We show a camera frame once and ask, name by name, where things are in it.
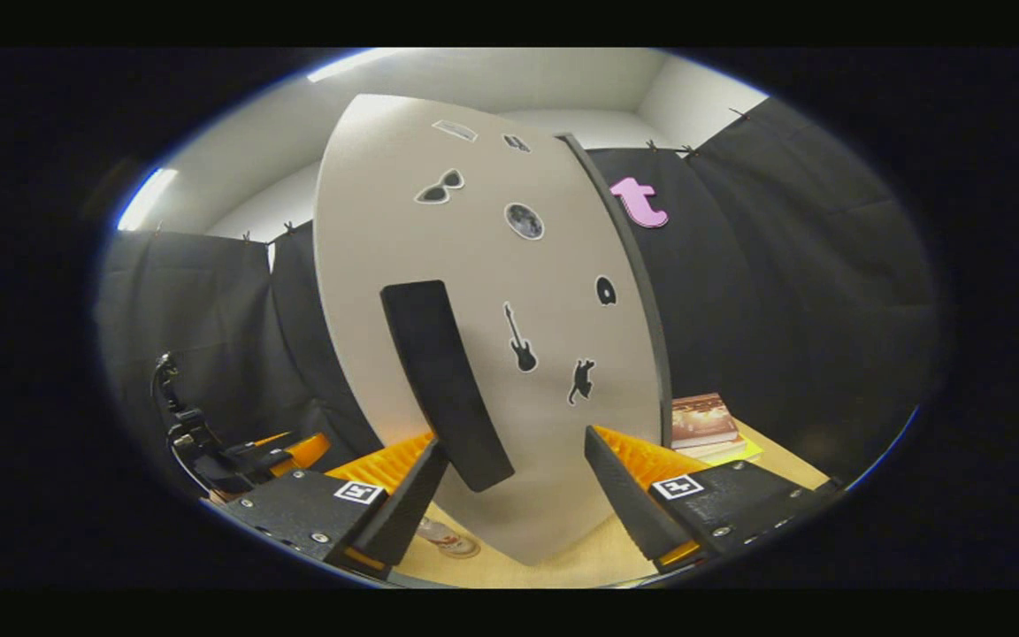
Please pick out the grey cabinet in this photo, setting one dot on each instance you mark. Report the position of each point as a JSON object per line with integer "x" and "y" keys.
{"x": 642, "y": 292}

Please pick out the white cabinet door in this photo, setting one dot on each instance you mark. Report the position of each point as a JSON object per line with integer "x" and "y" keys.
{"x": 386, "y": 203}

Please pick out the brown cover book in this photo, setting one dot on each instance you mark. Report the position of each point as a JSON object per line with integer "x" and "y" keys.
{"x": 702, "y": 418}

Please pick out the rectangular ceiling light panel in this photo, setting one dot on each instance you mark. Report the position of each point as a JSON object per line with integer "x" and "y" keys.
{"x": 355, "y": 64}

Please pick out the round cork coaster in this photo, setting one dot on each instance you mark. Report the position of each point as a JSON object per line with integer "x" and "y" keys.
{"x": 465, "y": 549}

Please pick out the clear bottle with red label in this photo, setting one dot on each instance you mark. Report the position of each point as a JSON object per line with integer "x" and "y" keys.
{"x": 439, "y": 532}

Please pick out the long ceiling light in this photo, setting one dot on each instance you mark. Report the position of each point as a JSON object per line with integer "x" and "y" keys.
{"x": 147, "y": 199}

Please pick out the yellow book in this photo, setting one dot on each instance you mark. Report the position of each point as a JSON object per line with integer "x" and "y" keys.
{"x": 739, "y": 453}

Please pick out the black backdrop cloth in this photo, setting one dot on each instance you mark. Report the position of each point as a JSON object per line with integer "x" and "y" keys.
{"x": 810, "y": 292}

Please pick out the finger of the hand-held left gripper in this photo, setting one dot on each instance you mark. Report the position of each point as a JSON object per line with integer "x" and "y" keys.
{"x": 266, "y": 440}
{"x": 275, "y": 460}

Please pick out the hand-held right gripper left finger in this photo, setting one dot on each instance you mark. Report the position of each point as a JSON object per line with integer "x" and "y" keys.
{"x": 403, "y": 513}

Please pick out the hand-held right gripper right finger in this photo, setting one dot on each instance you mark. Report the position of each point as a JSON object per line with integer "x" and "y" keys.
{"x": 624, "y": 504}

